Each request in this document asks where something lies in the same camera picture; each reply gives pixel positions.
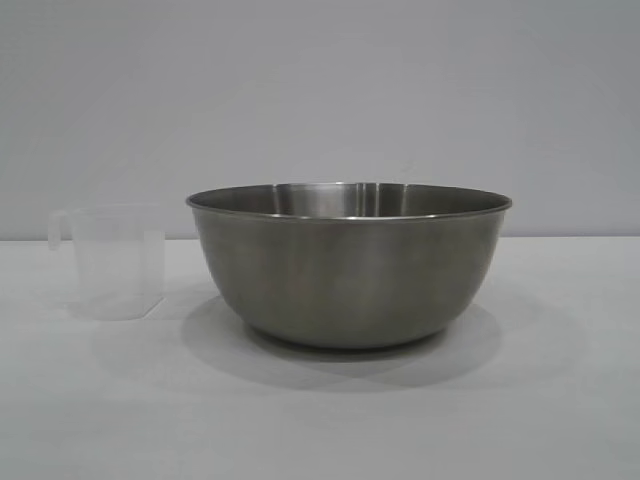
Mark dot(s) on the stainless steel mixing bowl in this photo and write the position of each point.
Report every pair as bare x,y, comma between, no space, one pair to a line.
350,270

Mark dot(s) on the clear plastic measuring cup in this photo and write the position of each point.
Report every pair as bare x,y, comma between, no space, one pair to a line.
115,260

